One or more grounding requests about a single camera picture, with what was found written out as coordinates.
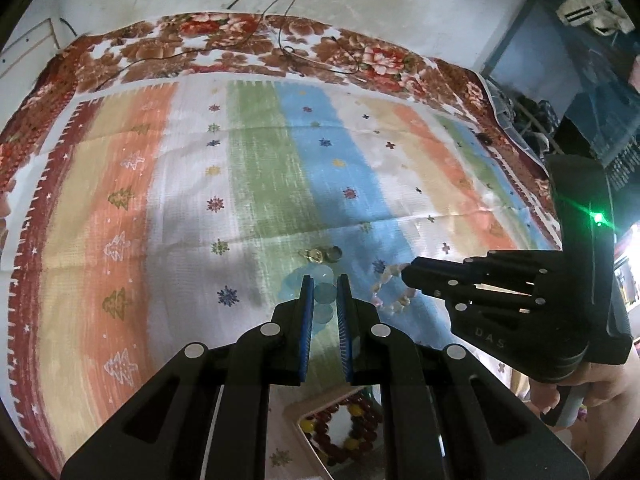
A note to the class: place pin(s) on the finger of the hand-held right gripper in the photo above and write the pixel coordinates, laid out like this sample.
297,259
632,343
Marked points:
480,300
480,269

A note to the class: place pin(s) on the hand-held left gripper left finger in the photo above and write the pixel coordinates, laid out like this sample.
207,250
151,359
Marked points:
306,330

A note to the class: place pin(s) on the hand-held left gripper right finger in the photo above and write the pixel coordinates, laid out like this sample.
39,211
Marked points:
344,330

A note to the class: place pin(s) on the person's right forearm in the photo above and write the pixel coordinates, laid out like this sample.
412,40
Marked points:
610,410

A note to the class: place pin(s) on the person's right hand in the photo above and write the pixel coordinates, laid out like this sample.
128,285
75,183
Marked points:
542,395

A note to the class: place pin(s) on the dark cloth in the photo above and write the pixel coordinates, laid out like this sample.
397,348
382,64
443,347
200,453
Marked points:
542,120

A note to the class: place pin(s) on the striped patterned cloth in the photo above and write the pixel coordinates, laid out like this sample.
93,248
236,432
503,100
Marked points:
175,210

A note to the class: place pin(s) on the white striped fabric item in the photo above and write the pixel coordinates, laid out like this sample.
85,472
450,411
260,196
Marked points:
590,10

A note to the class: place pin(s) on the red floral blanket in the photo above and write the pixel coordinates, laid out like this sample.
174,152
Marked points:
300,35

